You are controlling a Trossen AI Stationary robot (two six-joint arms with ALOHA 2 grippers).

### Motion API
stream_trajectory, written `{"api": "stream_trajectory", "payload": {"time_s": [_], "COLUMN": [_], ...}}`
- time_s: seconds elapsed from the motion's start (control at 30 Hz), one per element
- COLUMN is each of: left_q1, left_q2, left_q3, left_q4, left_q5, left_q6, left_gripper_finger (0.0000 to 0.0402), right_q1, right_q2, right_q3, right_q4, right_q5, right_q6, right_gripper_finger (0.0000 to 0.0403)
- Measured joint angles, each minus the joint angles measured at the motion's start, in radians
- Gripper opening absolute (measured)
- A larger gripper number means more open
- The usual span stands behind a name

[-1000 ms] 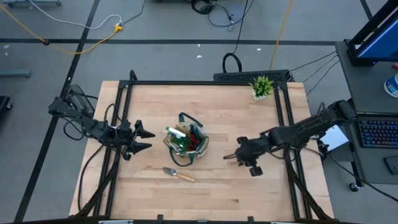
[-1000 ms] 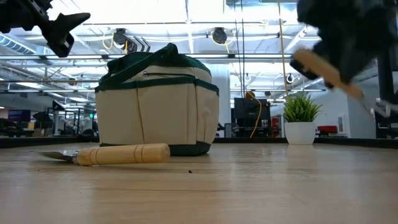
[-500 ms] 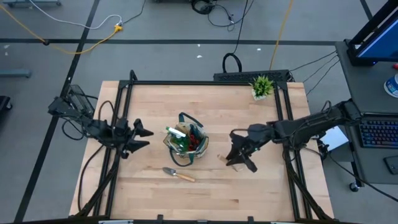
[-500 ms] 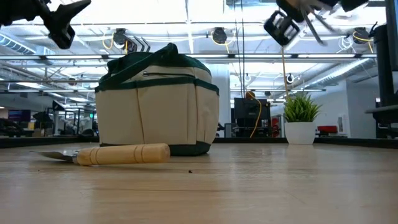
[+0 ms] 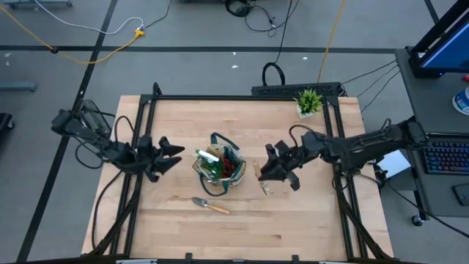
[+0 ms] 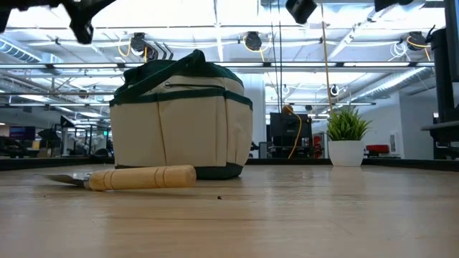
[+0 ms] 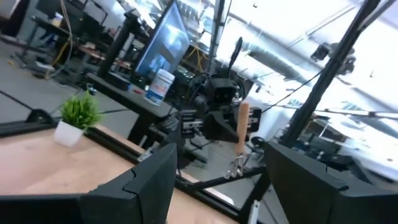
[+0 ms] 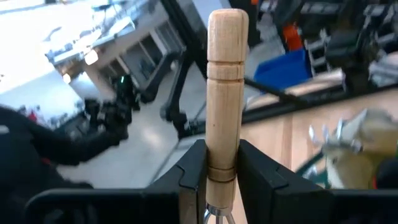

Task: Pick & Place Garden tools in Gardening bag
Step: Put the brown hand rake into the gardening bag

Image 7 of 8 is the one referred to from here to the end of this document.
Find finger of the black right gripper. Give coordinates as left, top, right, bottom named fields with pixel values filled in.
left=203, top=110, right=241, bottom=144

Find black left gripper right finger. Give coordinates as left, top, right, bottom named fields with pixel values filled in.
left=264, top=142, right=398, bottom=224

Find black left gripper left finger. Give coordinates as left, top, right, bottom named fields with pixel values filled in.
left=0, top=142, right=178, bottom=224

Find wide trowel wooden handle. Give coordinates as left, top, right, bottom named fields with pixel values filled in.
left=226, top=101, right=251, bottom=180

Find white blue wipes tub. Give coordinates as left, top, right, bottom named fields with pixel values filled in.
left=144, top=68, right=175, bottom=106

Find dark grey side desk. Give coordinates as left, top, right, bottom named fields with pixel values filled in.
left=85, top=71, right=178, bottom=147

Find black computer monitor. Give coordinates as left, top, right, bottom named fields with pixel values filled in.
left=135, top=1, right=190, bottom=78

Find green plant white pot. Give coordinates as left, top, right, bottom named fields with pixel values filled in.
left=53, top=91, right=102, bottom=147

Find black round pole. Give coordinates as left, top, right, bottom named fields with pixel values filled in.
left=96, top=8, right=149, bottom=78

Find silver ventilation duct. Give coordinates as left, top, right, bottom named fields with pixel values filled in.
left=248, top=46, right=312, bottom=82

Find yellow extension cable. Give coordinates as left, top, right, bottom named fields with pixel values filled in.
left=49, top=0, right=75, bottom=75

